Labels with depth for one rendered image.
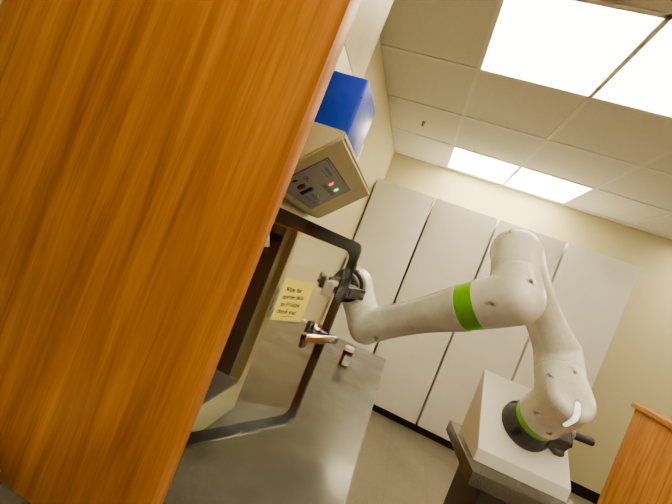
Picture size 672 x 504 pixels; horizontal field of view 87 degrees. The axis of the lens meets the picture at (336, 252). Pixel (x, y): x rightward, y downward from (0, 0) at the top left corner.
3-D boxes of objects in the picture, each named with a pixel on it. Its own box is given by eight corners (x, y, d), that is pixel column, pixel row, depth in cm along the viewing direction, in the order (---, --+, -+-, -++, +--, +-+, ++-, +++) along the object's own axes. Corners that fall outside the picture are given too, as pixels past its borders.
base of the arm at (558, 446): (582, 425, 112) (595, 418, 107) (591, 476, 101) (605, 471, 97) (501, 394, 115) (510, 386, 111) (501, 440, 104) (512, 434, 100)
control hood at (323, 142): (243, 174, 48) (269, 106, 48) (309, 215, 80) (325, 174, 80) (317, 202, 46) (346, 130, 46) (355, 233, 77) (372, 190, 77)
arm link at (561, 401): (556, 400, 110) (597, 373, 96) (560, 451, 99) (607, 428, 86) (514, 382, 112) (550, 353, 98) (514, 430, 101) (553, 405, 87)
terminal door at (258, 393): (142, 453, 50) (245, 191, 49) (290, 422, 73) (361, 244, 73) (144, 457, 49) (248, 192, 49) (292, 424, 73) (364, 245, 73)
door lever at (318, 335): (284, 333, 63) (289, 320, 63) (318, 335, 70) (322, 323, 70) (304, 347, 60) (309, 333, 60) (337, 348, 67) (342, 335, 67)
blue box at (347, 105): (283, 119, 51) (306, 61, 51) (303, 144, 61) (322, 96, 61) (345, 139, 49) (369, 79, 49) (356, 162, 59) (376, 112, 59)
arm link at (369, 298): (336, 271, 115) (368, 262, 113) (346, 309, 113) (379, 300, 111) (326, 271, 101) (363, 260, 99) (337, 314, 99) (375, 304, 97)
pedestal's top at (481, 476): (533, 469, 123) (538, 459, 123) (587, 540, 91) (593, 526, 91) (445, 429, 127) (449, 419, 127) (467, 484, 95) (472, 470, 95)
